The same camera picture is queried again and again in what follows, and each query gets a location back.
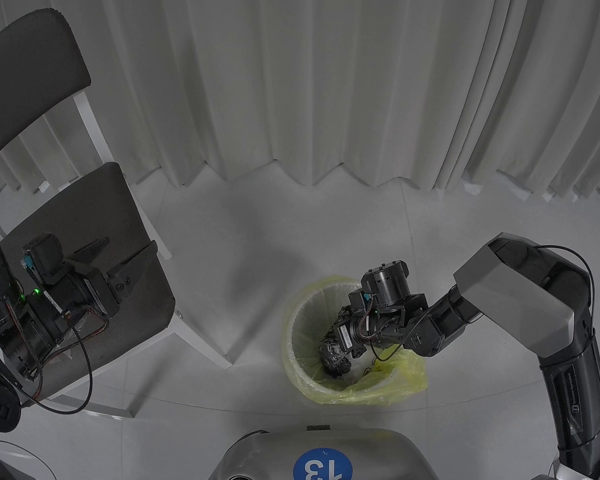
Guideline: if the yellow plastic bag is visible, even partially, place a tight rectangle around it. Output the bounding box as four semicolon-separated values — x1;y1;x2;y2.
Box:
282;274;427;408

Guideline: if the white trash bin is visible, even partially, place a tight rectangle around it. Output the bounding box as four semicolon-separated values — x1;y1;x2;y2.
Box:
286;280;396;399

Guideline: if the grey chair with white frame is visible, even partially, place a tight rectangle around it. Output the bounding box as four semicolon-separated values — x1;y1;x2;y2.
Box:
0;9;233;419

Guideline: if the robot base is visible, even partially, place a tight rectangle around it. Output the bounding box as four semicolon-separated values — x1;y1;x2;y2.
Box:
221;425;436;480

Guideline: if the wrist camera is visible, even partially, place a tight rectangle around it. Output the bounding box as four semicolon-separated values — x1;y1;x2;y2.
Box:
349;290;377;317
21;234;66;285

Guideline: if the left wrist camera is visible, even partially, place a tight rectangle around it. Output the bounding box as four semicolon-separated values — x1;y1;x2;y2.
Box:
21;234;66;285

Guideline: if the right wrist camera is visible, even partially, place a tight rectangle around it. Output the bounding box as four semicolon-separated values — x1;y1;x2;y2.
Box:
349;290;377;317

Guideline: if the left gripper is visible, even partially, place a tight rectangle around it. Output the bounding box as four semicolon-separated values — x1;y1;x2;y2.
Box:
46;237;159;322

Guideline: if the black cable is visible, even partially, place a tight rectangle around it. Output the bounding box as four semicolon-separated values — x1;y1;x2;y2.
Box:
0;440;57;480
22;318;95;414

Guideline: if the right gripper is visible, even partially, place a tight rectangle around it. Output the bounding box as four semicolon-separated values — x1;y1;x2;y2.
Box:
334;314;384;360

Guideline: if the black plastic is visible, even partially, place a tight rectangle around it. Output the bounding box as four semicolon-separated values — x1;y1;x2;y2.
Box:
317;305;356;378

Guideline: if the white curtain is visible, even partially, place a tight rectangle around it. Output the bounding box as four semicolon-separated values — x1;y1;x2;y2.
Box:
0;0;600;204

